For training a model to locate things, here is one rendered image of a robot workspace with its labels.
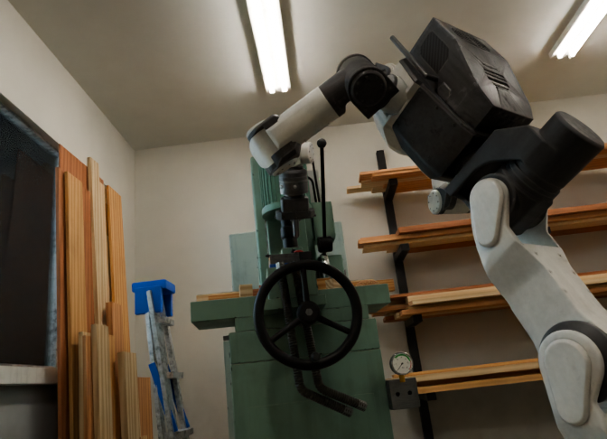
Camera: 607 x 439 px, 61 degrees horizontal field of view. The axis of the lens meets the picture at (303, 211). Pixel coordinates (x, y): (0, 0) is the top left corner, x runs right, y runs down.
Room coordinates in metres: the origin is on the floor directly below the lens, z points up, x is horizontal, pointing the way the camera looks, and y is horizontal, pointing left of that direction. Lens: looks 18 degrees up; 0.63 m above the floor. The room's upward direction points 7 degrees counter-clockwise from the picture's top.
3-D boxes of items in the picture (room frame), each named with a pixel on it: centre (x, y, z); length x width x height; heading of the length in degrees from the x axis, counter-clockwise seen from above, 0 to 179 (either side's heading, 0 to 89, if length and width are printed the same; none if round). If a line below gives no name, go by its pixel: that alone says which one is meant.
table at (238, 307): (1.61, 0.07, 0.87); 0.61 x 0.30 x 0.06; 97
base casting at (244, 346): (1.84, 0.07, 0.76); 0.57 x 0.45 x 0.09; 7
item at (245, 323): (1.66, 0.05, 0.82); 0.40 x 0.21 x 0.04; 97
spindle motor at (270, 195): (1.72, 0.06, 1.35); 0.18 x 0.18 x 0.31
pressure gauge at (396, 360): (1.54, -0.23, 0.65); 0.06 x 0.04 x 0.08; 97
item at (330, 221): (1.95, -0.07, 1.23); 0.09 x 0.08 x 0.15; 7
